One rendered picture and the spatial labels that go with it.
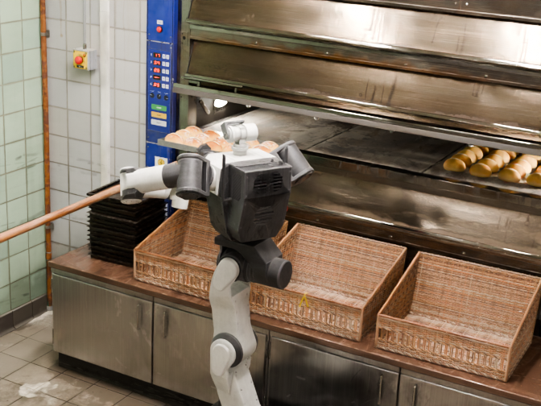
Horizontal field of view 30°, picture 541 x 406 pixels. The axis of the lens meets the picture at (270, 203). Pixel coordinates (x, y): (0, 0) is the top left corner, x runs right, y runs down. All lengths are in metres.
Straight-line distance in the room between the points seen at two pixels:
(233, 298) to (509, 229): 1.23
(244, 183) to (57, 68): 2.03
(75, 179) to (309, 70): 1.54
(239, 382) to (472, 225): 1.21
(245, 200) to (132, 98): 1.64
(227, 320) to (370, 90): 1.21
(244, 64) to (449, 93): 0.99
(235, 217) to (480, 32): 1.31
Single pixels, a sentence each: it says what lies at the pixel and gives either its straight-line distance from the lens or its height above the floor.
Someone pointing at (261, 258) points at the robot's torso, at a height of 1.04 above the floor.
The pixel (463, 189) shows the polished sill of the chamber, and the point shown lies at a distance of 4.37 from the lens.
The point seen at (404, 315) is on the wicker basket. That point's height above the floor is 0.60.
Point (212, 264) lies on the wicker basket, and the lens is 4.88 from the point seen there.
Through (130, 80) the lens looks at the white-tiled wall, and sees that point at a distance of 5.09.
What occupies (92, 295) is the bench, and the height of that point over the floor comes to 0.47.
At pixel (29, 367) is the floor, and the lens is 5.23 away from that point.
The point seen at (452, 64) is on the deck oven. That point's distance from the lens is 4.28.
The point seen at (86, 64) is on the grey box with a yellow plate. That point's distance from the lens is 5.15.
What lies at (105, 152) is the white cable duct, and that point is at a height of 0.99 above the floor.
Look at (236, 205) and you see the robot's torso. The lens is 3.64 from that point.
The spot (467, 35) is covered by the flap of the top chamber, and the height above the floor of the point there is 1.81.
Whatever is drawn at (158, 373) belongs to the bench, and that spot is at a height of 0.17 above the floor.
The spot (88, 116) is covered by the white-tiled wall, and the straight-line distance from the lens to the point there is 5.30.
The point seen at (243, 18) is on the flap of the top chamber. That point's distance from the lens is 4.67.
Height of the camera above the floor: 2.43
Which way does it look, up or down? 19 degrees down
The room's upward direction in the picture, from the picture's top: 3 degrees clockwise
